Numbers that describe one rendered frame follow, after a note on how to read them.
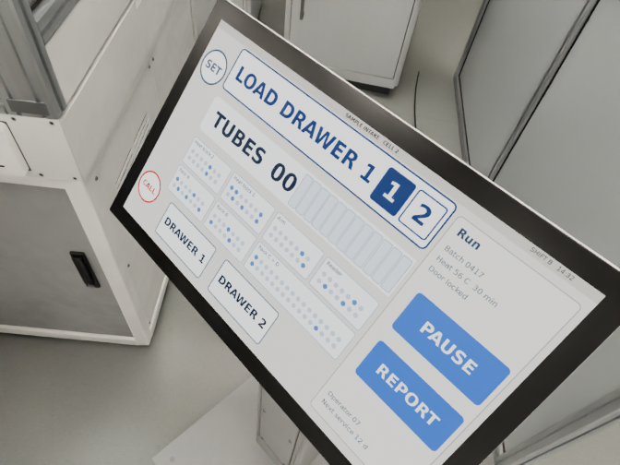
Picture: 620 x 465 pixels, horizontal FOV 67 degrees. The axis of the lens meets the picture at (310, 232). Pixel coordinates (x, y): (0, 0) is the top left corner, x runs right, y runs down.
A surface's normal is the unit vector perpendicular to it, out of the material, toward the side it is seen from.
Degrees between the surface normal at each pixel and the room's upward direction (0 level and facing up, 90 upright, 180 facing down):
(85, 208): 90
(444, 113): 0
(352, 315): 50
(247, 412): 5
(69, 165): 90
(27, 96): 90
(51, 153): 90
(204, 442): 5
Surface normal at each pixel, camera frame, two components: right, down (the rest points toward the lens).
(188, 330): 0.10, -0.61
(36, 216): -0.06, 0.79
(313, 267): -0.49, -0.01
